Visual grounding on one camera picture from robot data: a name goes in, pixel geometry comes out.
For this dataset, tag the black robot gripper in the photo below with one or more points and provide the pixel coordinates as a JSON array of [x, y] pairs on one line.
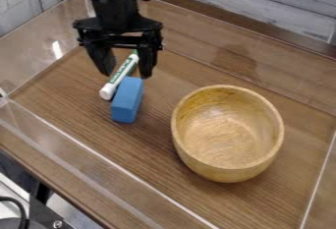
[[121, 27]]

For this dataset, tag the blue rectangular block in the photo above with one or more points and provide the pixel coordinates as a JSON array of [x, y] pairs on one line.
[[127, 100]]

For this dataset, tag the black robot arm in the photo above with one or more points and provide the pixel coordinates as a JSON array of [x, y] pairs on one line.
[[119, 27]]

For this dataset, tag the light brown wooden bowl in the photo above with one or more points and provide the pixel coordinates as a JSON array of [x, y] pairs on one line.
[[229, 132]]

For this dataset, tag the green and white marker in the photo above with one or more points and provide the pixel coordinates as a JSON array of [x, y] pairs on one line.
[[125, 70]]

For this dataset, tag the clear acrylic tray wall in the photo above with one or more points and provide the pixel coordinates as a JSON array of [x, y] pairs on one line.
[[118, 170]]

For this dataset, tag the black metal table frame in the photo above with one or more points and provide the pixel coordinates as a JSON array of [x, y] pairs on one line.
[[42, 217]]

